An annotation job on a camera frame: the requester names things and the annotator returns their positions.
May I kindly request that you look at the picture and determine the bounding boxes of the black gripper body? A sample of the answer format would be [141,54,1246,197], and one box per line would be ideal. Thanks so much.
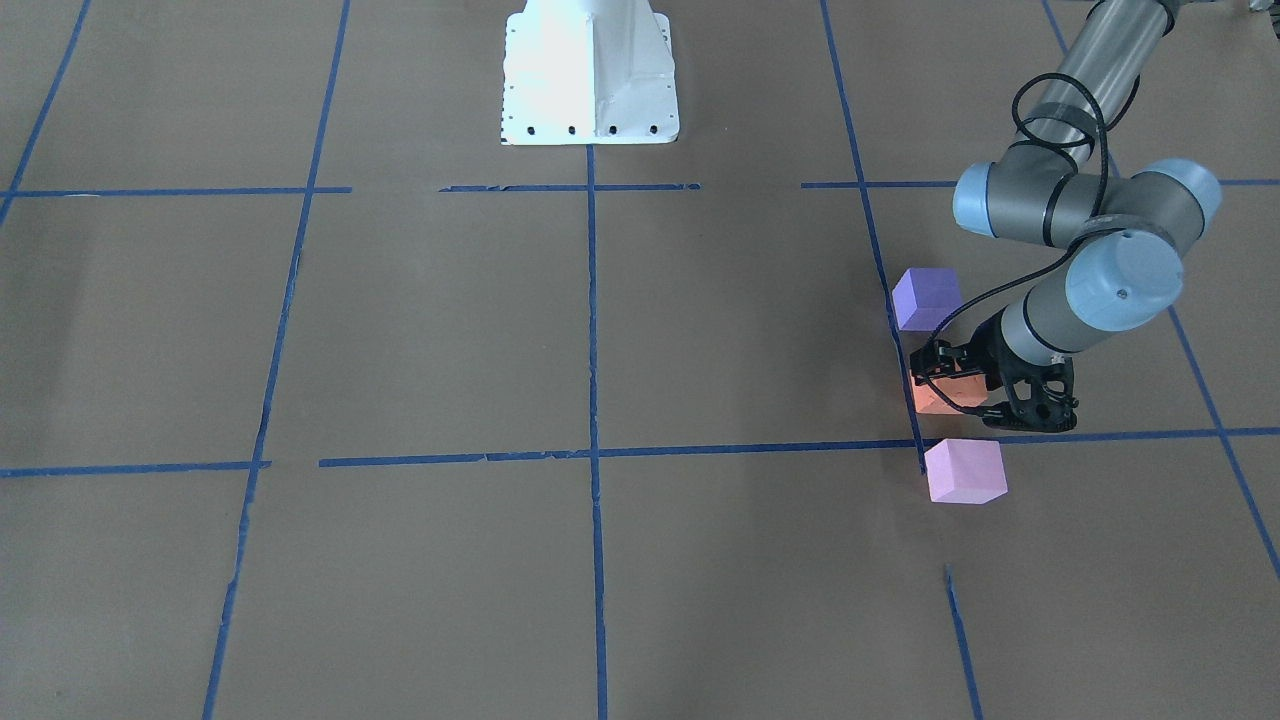
[965,307,1075,401]

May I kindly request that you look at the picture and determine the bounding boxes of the orange foam cube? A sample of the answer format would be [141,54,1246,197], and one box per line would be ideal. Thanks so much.
[911,372,989,415]

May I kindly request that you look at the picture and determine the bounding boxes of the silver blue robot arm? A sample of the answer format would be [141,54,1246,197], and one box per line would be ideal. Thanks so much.
[910,1,1222,433]

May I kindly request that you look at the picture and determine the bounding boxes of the dark purple foam cube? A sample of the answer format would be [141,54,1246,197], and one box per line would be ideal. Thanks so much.
[892,266,964,332]

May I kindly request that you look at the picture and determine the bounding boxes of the light pink foam cube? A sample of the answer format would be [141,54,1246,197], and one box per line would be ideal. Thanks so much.
[924,439,1009,505]

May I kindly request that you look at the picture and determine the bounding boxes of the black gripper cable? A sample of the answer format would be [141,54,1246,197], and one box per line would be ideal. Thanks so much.
[913,72,1140,411]

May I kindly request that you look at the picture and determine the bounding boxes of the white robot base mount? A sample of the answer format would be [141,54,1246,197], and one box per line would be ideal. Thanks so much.
[500,1,681,146]

